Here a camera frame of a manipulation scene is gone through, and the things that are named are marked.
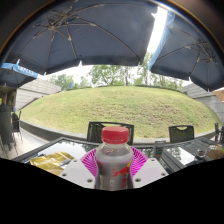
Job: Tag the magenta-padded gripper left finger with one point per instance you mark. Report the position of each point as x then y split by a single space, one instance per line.
75 171

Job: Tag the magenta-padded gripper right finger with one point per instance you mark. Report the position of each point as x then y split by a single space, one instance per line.
151 170

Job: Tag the red-capped clear drink bottle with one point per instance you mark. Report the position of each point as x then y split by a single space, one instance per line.
113 163

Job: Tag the yellow foil packet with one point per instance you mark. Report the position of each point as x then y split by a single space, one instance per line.
50 161

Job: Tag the dark wicker chair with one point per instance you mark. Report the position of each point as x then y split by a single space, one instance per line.
181 134
95 131
6 130

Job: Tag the small round ashtray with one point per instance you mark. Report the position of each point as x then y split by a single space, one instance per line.
201 153

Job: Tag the brown paper bag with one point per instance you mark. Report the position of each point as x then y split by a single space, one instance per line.
216 152

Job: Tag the person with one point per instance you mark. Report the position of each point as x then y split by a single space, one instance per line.
4 107

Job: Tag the light blue patio umbrella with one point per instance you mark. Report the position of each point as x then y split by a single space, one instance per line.
16 73

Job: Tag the navy patio umbrella with blue edge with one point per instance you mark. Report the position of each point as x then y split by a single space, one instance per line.
193 50

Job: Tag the large navy patio umbrella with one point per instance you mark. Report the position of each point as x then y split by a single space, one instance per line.
80 33

